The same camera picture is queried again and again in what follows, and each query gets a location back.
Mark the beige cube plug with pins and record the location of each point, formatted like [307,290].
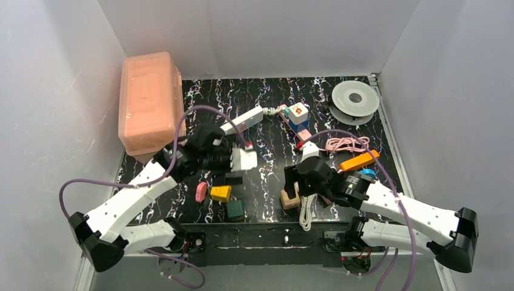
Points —
[290,203]

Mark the orange power bank socket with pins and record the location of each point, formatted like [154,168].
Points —
[359,161]

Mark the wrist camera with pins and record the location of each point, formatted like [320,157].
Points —
[308,149]
[242,159]

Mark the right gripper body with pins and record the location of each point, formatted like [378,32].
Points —
[300,176]

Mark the pink power strip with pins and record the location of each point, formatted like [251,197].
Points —
[283,113]

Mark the light blue cube socket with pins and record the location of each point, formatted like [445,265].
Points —
[368,172]

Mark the white cartoon cube plug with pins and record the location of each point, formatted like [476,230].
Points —
[298,113]

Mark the white power strip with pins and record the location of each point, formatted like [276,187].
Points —
[244,121]

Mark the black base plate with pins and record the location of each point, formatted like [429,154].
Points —
[279,243]

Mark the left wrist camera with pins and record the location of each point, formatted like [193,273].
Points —
[242,159]

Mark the pink plastic storage box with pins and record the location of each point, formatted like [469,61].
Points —
[150,105]

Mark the grey filament spool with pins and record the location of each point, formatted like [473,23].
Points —
[353,102]

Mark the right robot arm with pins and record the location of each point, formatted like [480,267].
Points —
[448,236]

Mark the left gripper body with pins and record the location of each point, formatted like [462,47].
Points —
[224,159]

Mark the green cube plug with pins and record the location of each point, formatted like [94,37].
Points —
[235,211]

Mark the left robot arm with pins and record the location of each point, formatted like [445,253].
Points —
[104,234]

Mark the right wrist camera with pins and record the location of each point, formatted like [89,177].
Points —
[308,149]

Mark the yellow cube plug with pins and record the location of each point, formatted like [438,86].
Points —
[220,193]

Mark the pink cube plug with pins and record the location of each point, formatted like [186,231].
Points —
[201,192]

